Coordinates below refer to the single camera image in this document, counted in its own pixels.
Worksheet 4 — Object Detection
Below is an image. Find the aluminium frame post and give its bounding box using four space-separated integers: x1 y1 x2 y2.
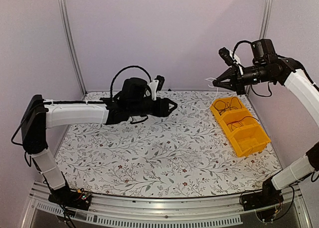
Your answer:
58 0 87 95
246 0 273 98

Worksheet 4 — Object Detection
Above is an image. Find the left camera black cable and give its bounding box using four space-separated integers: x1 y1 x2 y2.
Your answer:
110 65 152 97

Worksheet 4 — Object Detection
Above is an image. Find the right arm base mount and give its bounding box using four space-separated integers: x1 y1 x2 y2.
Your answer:
239 189 284 223

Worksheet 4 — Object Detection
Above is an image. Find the camera black cable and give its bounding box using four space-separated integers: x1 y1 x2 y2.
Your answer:
232 40 254 55
110 65 152 97

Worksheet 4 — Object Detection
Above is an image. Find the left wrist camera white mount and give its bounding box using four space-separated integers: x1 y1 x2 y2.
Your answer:
146 75 165 101

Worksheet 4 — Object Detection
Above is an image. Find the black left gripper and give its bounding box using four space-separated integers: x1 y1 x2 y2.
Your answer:
129 98 178 118

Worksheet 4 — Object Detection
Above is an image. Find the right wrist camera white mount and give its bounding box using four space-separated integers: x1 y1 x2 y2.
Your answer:
218 47 243 75

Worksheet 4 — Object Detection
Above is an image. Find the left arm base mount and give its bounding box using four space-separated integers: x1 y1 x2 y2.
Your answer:
48 187 92 211

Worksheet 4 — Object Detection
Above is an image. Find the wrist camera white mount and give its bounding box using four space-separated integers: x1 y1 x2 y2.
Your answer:
218 47 243 75
146 75 165 101

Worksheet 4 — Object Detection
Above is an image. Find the right aluminium frame post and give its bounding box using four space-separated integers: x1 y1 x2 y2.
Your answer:
246 0 273 98

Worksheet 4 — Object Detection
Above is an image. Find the front aluminium rail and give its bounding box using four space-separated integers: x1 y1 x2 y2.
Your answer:
21 182 313 228

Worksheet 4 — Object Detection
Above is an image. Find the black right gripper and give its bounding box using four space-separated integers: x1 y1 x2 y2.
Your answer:
214 62 276 95

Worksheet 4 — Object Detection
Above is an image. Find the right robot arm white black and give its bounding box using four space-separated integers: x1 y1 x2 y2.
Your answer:
212 39 319 206

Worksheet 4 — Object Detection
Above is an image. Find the yellow three-compartment bin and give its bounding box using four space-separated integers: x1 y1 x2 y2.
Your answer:
210 97 271 157

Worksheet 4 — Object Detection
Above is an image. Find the right camera black cable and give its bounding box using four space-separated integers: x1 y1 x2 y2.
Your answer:
232 40 254 55

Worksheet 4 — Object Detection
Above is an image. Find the floral patterned table mat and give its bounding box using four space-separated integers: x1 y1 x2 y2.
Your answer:
56 91 281 198

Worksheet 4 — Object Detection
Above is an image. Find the left aluminium frame post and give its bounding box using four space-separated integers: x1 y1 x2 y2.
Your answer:
58 0 87 95

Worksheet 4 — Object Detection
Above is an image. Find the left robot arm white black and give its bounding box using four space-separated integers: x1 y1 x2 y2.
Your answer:
17 76 177 205

